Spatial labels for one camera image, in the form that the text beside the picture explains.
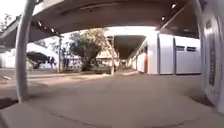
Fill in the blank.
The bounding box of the grey concrete path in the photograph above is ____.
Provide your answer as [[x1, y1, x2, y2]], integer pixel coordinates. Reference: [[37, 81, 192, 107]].
[[0, 67, 224, 128]]

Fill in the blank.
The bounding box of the white building with awning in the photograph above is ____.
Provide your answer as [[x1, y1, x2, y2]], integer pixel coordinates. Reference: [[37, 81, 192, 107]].
[[0, 41, 60, 71]]

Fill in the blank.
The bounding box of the bushy green tree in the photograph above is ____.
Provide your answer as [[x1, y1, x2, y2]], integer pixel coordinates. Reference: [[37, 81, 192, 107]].
[[67, 28, 113, 73]]

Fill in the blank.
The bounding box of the dark walkway canopy roof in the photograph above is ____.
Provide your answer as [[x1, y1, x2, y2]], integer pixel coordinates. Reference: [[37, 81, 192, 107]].
[[107, 34, 150, 76]]

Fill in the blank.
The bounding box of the pole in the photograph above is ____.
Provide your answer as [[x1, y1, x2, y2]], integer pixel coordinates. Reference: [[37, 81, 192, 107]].
[[57, 34, 63, 74]]

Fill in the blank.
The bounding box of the pale round post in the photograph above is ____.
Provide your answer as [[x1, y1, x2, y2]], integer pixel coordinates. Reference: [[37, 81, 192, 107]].
[[14, 0, 37, 104]]

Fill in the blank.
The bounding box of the grey shelter roof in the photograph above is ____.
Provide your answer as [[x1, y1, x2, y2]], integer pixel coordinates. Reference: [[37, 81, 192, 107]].
[[0, 0, 214, 52]]

